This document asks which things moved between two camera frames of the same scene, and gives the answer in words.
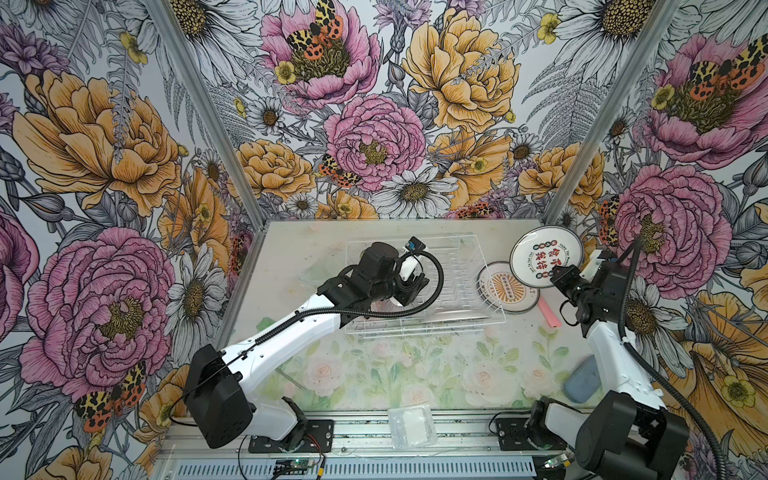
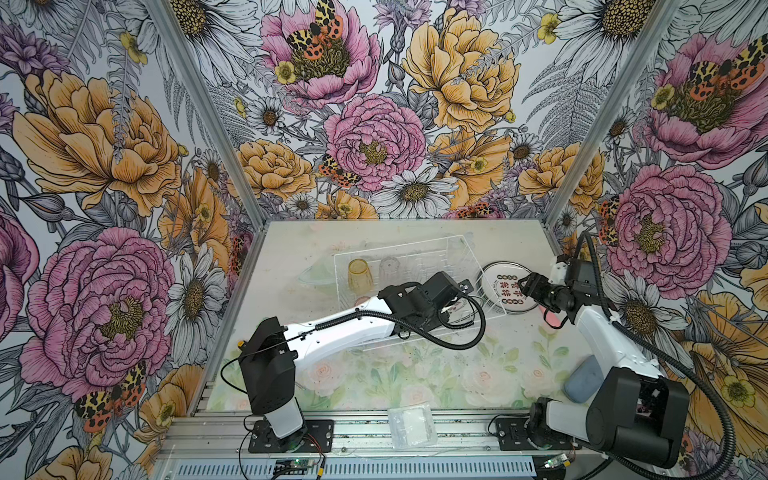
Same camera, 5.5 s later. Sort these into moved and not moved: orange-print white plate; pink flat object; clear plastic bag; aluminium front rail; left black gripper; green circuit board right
Moved: orange-print white plate; left black gripper
Not moved: clear plastic bag; aluminium front rail; pink flat object; green circuit board right
